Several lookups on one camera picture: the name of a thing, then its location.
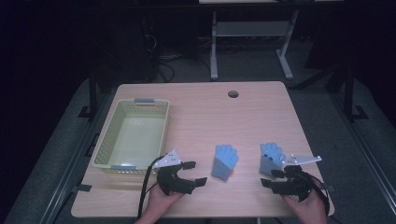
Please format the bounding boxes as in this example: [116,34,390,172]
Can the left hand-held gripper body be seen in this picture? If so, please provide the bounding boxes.
[151,148,191,197]

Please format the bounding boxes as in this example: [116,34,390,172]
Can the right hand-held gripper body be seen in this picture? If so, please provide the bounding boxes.
[273,154,323,203]

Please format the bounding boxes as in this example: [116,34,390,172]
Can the pale yellow perforated plastic basket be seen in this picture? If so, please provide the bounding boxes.
[91,97,171,175]

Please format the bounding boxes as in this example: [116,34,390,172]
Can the person's left hand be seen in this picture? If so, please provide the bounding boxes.
[145,186,185,218]

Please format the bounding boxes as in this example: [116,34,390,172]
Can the person's right hand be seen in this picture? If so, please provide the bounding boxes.
[281,184,330,224]

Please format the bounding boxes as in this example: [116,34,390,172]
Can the dark metal stand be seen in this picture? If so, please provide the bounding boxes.
[77,66,101,119]
[340,60,370,123]

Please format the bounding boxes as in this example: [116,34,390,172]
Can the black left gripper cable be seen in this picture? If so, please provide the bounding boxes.
[136,154,167,222]

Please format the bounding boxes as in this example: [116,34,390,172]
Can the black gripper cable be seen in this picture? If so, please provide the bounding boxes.
[136,154,167,222]
[292,172,332,217]

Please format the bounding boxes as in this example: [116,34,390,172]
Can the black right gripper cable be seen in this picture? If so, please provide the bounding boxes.
[292,172,332,217]

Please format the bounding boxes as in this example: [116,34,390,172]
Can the black table edge bracket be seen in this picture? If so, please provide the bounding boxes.
[70,183,93,193]

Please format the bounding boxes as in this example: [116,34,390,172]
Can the black floor cables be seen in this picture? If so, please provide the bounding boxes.
[155,50,188,83]

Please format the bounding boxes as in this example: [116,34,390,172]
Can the white metal table frame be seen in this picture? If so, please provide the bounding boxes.
[209,8,301,81]

